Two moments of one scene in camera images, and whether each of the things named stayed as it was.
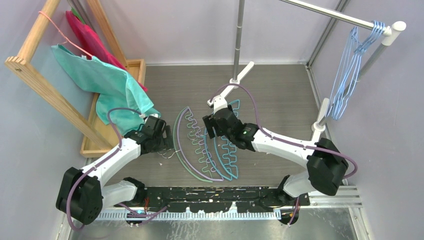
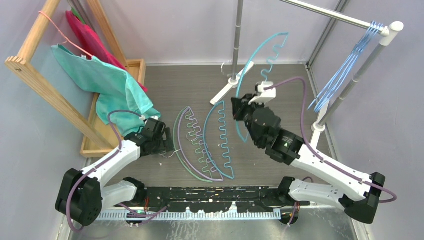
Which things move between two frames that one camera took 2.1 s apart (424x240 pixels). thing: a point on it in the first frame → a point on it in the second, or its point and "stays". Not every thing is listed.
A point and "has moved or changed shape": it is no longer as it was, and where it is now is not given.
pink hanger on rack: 66,40 stays
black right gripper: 210,122 → 241,104
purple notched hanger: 192,150 stays
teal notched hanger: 238,104 has moved or changed shape
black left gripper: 165,143 stays
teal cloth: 116,88 stays
